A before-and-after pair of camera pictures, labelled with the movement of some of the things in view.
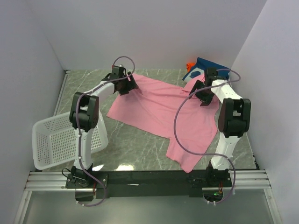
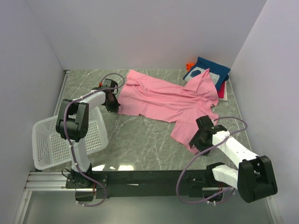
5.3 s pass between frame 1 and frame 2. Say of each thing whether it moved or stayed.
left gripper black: moved
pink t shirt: moved
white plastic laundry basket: stayed
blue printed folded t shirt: stayed
